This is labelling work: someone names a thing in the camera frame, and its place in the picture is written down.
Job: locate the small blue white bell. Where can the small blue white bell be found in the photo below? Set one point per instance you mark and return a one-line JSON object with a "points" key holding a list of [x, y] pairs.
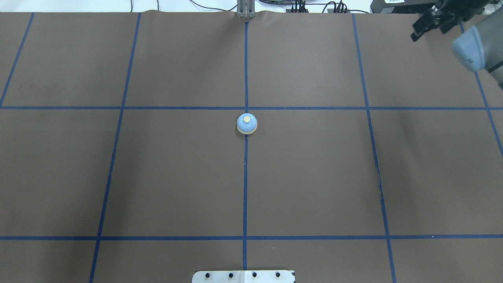
{"points": [[247, 123]]}

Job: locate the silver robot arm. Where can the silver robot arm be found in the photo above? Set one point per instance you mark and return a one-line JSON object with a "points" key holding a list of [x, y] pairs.
{"points": [[481, 46]]}

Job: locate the black electronics box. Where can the black electronics box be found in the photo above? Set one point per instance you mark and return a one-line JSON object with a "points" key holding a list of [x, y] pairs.
{"points": [[401, 6]]}

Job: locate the aluminium frame post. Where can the aluminium frame post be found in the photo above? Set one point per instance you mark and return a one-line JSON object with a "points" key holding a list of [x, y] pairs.
{"points": [[245, 9]]}

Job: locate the white pedestal column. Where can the white pedestal column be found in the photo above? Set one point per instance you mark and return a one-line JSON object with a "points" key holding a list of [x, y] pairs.
{"points": [[244, 276]]}

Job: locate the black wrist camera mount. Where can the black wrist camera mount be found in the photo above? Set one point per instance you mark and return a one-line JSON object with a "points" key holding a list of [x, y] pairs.
{"points": [[445, 15]]}

